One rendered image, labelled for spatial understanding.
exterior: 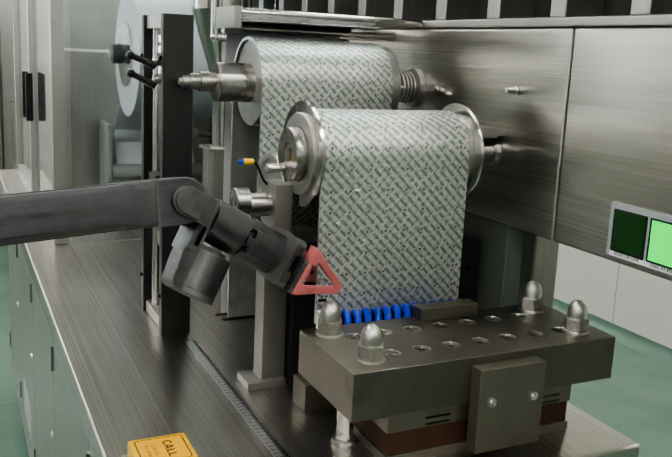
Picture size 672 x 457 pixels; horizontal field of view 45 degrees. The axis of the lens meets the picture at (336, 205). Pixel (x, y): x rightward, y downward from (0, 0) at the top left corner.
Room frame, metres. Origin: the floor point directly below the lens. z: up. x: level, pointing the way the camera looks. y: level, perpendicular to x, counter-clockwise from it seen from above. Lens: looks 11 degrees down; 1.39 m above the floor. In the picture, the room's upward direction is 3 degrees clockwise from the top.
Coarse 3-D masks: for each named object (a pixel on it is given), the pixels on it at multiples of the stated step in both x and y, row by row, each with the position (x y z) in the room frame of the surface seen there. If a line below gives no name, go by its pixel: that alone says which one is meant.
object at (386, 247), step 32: (352, 192) 1.08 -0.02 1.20; (384, 192) 1.10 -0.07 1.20; (416, 192) 1.13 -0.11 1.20; (448, 192) 1.15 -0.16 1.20; (320, 224) 1.06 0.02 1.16; (352, 224) 1.08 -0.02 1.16; (384, 224) 1.11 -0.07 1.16; (416, 224) 1.13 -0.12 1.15; (448, 224) 1.15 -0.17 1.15; (352, 256) 1.08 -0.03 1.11; (384, 256) 1.11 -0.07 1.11; (416, 256) 1.13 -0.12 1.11; (448, 256) 1.15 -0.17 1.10; (352, 288) 1.09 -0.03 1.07; (384, 288) 1.11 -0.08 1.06; (416, 288) 1.13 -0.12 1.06; (448, 288) 1.16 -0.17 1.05
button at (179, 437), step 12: (132, 444) 0.88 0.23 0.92; (144, 444) 0.88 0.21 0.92; (156, 444) 0.88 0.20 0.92; (168, 444) 0.88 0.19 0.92; (180, 444) 0.88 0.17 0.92; (132, 456) 0.86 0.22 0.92; (144, 456) 0.85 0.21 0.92; (156, 456) 0.85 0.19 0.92; (168, 456) 0.85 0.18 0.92; (180, 456) 0.86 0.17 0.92; (192, 456) 0.86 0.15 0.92
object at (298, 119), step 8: (296, 120) 1.12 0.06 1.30; (304, 120) 1.10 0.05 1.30; (464, 120) 1.20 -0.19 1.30; (304, 128) 1.09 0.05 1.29; (312, 128) 1.08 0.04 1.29; (312, 136) 1.07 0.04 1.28; (472, 136) 1.18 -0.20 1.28; (312, 144) 1.07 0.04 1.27; (472, 144) 1.18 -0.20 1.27; (312, 152) 1.07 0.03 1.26; (472, 152) 1.17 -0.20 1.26; (312, 160) 1.07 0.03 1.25; (472, 160) 1.17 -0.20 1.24; (312, 168) 1.07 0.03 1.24; (312, 176) 1.07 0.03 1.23; (296, 184) 1.11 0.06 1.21; (304, 184) 1.09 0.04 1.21; (296, 192) 1.11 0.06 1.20; (304, 192) 1.09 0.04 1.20
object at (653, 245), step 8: (656, 224) 0.95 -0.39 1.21; (664, 224) 0.94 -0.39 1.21; (656, 232) 0.95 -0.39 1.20; (664, 232) 0.94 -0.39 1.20; (656, 240) 0.95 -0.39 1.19; (664, 240) 0.94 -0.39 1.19; (656, 248) 0.95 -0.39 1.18; (664, 248) 0.93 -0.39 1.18; (648, 256) 0.95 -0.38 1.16; (656, 256) 0.94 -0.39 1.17; (664, 256) 0.93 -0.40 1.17; (664, 264) 0.93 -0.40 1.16
